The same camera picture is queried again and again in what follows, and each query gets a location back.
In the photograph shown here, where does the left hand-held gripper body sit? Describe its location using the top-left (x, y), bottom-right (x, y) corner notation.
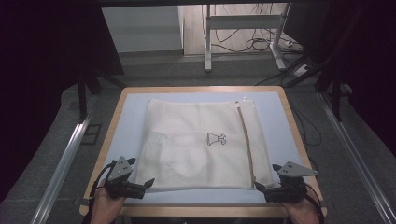
top-left (103, 155), bottom-right (147, 201)

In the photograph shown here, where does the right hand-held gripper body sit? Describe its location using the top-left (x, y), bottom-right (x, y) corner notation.
top-left (263, 161), bottom-right (319, 204)

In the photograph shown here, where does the white mesh laundry bag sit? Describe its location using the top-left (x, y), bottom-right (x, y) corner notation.
top-left (134, 98), bottom-right (276, 191)

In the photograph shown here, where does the person's right hand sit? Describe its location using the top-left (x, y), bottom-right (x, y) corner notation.
top-left (281, 188), bottom-right (321, 224)

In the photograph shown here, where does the person's left hand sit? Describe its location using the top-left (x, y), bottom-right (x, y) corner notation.
top-left (90, 187), bottom-right (127, 224)

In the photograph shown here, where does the white cloth inside bag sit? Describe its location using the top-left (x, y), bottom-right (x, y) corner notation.
top-left (146, 130), bottom-right (210, 179)

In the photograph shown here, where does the black metal stand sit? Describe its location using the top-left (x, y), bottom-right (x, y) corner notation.
top-left (313, 69), bottom-right (345, 123)
top-left (76, 69), bottom-right (128, 124)

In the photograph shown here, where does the wooden table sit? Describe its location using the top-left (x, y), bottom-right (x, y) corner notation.
top-left (78, 85), bottom-right (329, 218)

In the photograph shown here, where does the white power strip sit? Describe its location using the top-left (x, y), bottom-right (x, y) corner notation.
top-left (292, 63), bottom-right (312, 78)

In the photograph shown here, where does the black curtain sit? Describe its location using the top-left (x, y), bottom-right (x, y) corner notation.
top-left (284, 0), bottom-right (396, 158)
top-left (0, 0), bottom-right (125, 203)

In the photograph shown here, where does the grey cabinet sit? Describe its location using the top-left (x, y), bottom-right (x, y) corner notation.
top-left (101, 5), bottom-right (185, 54)

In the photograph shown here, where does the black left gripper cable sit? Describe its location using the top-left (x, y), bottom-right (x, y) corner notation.
top-left (83, 161), bottom-right (118, 224)

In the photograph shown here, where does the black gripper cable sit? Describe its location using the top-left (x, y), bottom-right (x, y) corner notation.
top-left (83, 161), bottom-right (118, 224)
top-left (305, 183), bottom-right (325, 224)

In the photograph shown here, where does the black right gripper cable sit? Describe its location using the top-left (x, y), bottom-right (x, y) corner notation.
top-left (305, 183), bottom-right (325, 224)

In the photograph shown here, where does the thin black floor cable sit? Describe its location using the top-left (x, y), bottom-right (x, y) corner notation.
top-left (288, 97), bottom-right (322, 171)

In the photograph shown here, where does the aluminium floor rail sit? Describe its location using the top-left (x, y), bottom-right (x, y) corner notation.
top-left (30, 113), bottom-right (96, 224)
top-left (317, 92), bottom-right (396, 224)

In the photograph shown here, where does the tangle of black floor cables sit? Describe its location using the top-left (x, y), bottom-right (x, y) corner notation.
top-left (211, 3), bottom-right (302, 54)

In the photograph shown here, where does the white metal desk frame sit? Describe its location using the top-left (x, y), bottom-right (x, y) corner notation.
top-left (204, 3), bottom-right (292, 74)

